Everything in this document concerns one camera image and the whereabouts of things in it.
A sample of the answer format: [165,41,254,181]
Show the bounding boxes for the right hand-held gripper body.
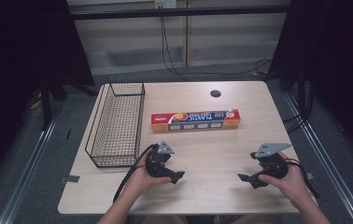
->
[249,142,292,181]

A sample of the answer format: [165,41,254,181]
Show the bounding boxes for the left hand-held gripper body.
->
[145,140,176,178]

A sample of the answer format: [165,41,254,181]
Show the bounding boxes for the black wire basket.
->
[84,77,147,169]

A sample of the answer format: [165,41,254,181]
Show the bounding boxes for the long plastic wrap box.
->
[150,108,242,133]

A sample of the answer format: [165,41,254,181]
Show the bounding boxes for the person's left hand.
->
[127,147,173,203]

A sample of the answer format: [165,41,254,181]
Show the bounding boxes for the person's right hand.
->
[258,151,310,209]

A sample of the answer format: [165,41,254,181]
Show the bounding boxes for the grey tape strip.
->
[58,175,81,185]

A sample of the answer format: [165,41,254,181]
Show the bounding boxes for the black curtain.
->
[266,0,353,164]
[0,0,95,190]

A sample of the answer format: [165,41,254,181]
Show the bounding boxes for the black metal stand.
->
[38,73,54,131]

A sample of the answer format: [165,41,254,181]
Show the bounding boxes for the black horizontal bar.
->
[71,5,291,21]

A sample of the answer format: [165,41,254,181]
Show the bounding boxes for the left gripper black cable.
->
[112,143,160,203]

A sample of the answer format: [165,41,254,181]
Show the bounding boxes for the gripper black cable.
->
[112,143,160,203]
[284,158,320,199]

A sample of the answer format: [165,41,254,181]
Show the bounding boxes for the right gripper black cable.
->
[284,158,320,199]

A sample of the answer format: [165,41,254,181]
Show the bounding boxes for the black floor cables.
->
[282,90,316,135]

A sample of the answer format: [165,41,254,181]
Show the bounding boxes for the metal floor rail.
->
[0,119,59,224]
[283,91,353,224]

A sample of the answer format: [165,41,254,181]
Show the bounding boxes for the hanging black cables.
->
[160,16,273,82]

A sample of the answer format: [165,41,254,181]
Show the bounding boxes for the white wall outlet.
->
[153,0,178,9]

